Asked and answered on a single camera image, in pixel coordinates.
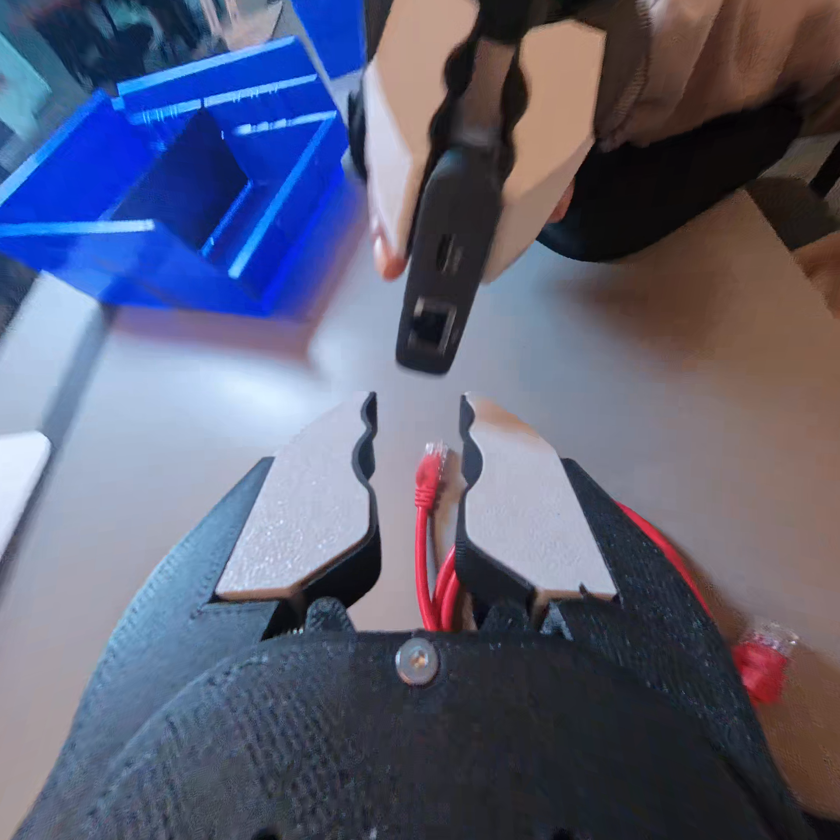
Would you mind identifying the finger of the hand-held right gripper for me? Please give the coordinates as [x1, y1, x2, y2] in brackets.
[487, 25, 606, 284]
[362, 0, 484, 265]

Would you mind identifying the small blue plastic bin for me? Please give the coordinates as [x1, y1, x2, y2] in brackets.
[290, 0, 368, 80]

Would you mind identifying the person's right hand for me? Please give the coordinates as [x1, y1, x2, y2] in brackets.
[372, 230, 410, 282]

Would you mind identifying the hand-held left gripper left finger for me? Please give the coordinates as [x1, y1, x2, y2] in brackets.
[214, 392, 383, 605]

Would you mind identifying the black ethernet port adapter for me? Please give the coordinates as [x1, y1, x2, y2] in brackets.
[395, 146, 504, 376]

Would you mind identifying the person's right forearm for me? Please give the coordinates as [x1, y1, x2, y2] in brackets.
[591, 0, 840, 153]

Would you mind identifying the white flat board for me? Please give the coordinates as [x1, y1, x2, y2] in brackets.
[0, 430, 53, 560]

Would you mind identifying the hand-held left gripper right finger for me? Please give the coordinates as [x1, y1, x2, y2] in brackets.
[455, 392, 620, 605]

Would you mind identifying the red ethernet cable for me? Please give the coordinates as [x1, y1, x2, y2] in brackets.
[413, 441, 799, 707]

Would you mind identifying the large blue plastic bin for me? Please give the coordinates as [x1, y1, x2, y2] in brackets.
[0, 36, 350, 317]

